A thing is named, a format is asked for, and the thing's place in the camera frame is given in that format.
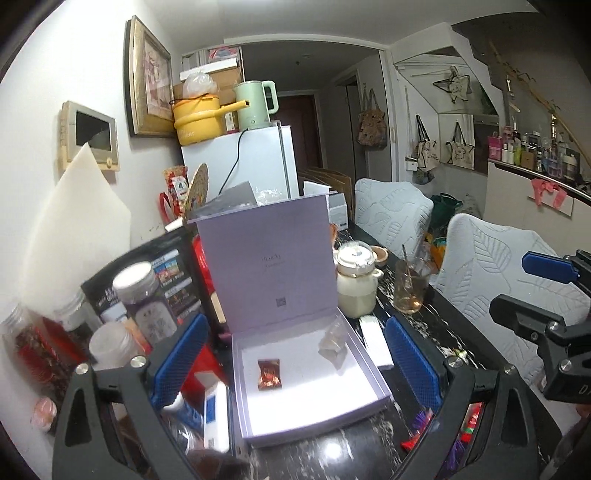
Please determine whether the dark red candy packet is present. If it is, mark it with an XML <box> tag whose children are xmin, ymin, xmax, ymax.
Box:
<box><xmin>257</xmin><ymin>359</ymin><xmax>281</xmax><ymax>391</ymax></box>

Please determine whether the white mini fridge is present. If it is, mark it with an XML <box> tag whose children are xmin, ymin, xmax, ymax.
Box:
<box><xmin>181</xmin><ymin>123</ymin><xmax>300</xmax><ymax>204</ymax></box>

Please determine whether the wall intercom panel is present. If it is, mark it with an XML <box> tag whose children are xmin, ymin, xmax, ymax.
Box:
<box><xmin>57</xmin><ymin>101</ymin><xmax>120</xmax><ymax>172</ymax></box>

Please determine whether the open lavender gift box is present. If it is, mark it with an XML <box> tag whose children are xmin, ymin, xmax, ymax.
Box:
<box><xmin>197</xmin><ymin>196</ymin><xmax>393</xmax><ymax>448</ymax></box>

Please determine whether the light blue leaf cushion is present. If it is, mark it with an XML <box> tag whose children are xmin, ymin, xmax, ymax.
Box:
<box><xmin>354</xmin><ymin>178</ymin><xmax>434</xmax><ymax>258</ymax></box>
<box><xmin>434</xmin><ymin>213</ymin><xmax>590</xmax><ymax>385</ymax></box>

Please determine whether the blue white cardboard box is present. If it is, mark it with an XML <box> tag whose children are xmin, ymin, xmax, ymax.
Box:
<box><xmin>175</xmin><ymin>371</ymin><xmax>230</xmax><ymax>453</ymax></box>

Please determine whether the glass cup with spoon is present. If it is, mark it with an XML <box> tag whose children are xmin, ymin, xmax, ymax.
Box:
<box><xmin>394</xmin><ymin>246</ymin><xmax>432</xmax><ymax>315</ymax></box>

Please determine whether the red plastic container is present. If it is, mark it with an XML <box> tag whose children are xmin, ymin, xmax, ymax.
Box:
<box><xmin>180</xmin><ymin>344</ymin><xmax>228</xmax><ymax>408</ymax></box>

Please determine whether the yellow cooking pot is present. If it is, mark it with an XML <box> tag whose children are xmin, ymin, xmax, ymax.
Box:
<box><xmin>172</xmin><ymin>94</ymin><xmax>249</xmax><ymax>146</ymax></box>

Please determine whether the orange label plastic jar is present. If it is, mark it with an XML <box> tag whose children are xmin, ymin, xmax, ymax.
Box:
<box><xmin>89</xmin><ymin>319</ymin><xmax>151</xmax><ymax>370</ymax></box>

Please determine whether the green electric kettle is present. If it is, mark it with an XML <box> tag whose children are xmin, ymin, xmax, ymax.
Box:
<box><xmin>233</xmin><ymin>80</ymin><xmax>280</xmax><ymax>131</ymax></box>

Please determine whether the black snack bag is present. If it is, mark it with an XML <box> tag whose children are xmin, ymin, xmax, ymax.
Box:
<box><xmin>81</xmin><ymin>227</ymin><xmax>221</xmax><ymax>346</ymax></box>

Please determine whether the dark label plastic jar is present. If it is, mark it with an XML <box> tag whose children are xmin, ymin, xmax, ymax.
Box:
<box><xmin>112</xmin><ymin>261</ymin><xmax>178</xmax><ymax>346</ymax></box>

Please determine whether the near light blue leaf cushion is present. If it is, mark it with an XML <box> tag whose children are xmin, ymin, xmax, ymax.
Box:
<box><xmin>434</xmin><ymin>213</ymin><xmax>590</xmax><ymax>385</ymax></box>

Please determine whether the small clear plastic bag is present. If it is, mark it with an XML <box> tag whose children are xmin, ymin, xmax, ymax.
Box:
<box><xmin>318</xmin><ymin>320</ymin><xmax>349</xmax><ymax>370</ymax></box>

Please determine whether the white foam sheet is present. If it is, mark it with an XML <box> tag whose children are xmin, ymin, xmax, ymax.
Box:
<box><xmin>20</xmin><ymin>145</ymin><xmax>131</xmax><ymax>318</ymax></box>

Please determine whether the purple tassel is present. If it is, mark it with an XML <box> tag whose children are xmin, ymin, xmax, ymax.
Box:
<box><xmin>407</xmin><ymin>406</ymin><xmax>465</xmax><ymax>479</ymax></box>

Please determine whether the framed wall picture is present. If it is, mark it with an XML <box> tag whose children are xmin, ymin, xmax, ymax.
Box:
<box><xmin>123</xmin><ymin>16</ymin><xmax>175</xmax><ymax>138</ymax></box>

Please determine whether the cream ceramic lidded pot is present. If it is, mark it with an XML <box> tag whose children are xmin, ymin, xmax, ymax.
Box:
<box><xmin>334</xmin><ymin>240</ymin><xmax>383</xmax><ymax>319</ymax></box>

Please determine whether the red cartoon snack packet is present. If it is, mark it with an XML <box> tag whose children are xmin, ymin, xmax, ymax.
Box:
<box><xmin>401</xmin><ymin>402</ymin><xmax>484</xmax><ymax>458</ymax></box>

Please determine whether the far light blue leaf cushion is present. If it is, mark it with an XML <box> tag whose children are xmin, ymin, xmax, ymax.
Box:
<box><xmin>354</xmin><ymin>178</ymin><xmax>434</xmax><ymax>258</ymax></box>

